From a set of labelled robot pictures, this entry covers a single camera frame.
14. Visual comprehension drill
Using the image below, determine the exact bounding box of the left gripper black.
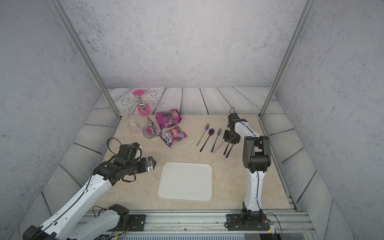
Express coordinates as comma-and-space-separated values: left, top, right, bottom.
125, 155, 158, 176

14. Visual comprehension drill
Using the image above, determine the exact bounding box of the blue fork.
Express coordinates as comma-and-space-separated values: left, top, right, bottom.
211, 128, 222, 153

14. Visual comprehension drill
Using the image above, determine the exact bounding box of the silver spoon pink handle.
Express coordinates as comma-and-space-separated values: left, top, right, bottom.
213, 141, 225, 153

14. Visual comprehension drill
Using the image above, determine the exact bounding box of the rainbow purple spoon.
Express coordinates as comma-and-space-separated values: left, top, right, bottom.
200, 129, 215, 152

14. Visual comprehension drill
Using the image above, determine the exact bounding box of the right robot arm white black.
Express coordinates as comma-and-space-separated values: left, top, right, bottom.
224, 112, 272, 225

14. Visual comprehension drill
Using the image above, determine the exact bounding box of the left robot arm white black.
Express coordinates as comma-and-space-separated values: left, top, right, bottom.
22, 143, 157, 240

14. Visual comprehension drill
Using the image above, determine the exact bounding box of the rainbow green fork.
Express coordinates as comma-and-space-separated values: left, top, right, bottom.
196, 123, 210, 146

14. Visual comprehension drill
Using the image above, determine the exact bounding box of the silver glass holder stand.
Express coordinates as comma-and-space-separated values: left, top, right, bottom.
121, 91, 162, 139

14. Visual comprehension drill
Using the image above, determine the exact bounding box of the purple candy packet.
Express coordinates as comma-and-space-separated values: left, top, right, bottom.
160, 126, 188, 147

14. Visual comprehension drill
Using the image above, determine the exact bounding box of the clear wine glass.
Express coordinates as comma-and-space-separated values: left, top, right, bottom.
120, 108, 142, 135

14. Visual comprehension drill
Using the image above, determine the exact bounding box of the white square tray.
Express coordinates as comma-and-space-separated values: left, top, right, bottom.
157, 162, 213, 202

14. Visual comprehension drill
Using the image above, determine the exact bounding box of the magenta snack packet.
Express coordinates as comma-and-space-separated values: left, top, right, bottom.
156, 109, 182, 129

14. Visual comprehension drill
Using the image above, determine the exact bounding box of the pink wine glass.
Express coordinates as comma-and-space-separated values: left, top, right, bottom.
133, 90, 151, 117

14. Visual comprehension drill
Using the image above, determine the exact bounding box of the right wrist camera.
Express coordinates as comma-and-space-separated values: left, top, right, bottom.
228, 113, 239, 123

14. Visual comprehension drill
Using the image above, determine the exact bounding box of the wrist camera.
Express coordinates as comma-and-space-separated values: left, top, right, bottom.
118, 143, 142, 160
228, 113, 239, 123

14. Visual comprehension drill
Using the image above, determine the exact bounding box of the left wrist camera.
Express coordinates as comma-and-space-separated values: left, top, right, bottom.
118, 143, 142, 160

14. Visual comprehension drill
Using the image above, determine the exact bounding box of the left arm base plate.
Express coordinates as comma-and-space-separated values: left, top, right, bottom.
109, 214, 146, 233

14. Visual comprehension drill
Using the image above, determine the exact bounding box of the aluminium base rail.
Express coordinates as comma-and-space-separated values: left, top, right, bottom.
106, 210, 318, 240

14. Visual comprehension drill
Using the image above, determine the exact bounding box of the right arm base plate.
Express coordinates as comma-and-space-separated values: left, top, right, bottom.
224, 214, 271, 232

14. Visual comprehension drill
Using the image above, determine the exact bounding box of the right aluminium frame post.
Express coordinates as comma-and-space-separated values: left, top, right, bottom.
259, 0, 316, 119

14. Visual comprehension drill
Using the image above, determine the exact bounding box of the aluminium frame post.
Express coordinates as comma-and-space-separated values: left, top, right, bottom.
49, 0, 122, 120
259, 0, 316, 119

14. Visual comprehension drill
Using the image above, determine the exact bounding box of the left aluminium frame post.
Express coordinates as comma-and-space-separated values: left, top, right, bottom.
49, 0, 122, 120

